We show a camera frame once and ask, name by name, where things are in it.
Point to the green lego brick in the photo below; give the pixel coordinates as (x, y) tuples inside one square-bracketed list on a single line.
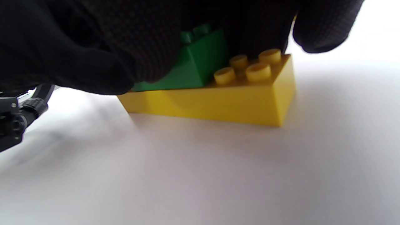
[(200, 62)]

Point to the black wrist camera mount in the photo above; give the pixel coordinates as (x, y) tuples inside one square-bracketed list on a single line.
[(18, 118)]

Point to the yellow lego brick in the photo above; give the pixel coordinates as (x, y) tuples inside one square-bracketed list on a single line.
[(234, 103), (143, 101)]

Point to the person's right hand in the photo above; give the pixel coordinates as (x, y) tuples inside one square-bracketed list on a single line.
[(93, 47)]

